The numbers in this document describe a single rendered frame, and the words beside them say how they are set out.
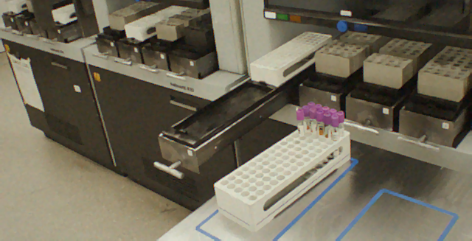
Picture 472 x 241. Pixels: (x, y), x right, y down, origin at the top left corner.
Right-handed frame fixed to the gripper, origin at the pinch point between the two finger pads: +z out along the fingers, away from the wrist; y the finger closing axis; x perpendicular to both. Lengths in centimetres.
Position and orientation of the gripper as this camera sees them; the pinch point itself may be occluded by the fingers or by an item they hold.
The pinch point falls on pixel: (66, 25)
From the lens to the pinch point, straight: 89.5
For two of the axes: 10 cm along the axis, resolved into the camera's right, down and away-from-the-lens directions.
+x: 6.5, -3.9, 6.5
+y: 7.5, 1.9, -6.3
